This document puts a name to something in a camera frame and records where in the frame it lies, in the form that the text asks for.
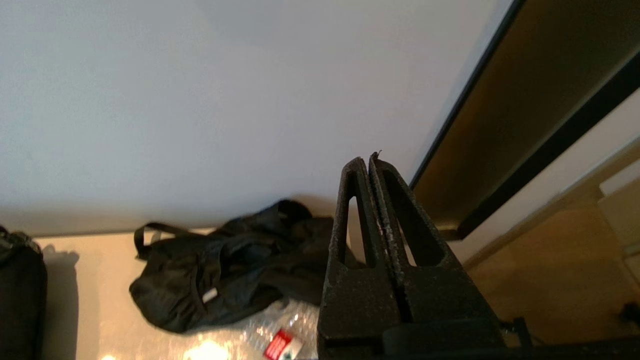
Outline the black crumpled fabric bag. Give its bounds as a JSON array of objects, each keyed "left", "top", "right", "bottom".
[{"left": 129, "top": 200, "right": 351, "bottom": 333}]

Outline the cream bench cabinet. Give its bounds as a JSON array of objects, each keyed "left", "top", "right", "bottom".
[{"left": 35, "top": 230, "right": 321, "bottom": 360}]

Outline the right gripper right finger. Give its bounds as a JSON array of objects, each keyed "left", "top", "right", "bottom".
[{"left": 369, "top": 152, "right": 503, "bottom": 333}]

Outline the dark door frame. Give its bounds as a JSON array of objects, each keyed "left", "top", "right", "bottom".
[{"left": 410, "top": 0, "right": 640, "bottom": 241}]

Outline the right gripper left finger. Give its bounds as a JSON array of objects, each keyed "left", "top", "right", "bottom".
[{"left": 317, "top": 157, "right": 401, "bottom": 351}]

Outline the clear plastic bottle red label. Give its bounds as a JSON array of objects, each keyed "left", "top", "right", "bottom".
[{"left": 185, "top": 300, "right": 321, "bottom": 360}]

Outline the black backpack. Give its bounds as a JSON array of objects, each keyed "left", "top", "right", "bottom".
[{"left": 0, "top": 225, "right": 48, "bottom": 360}]

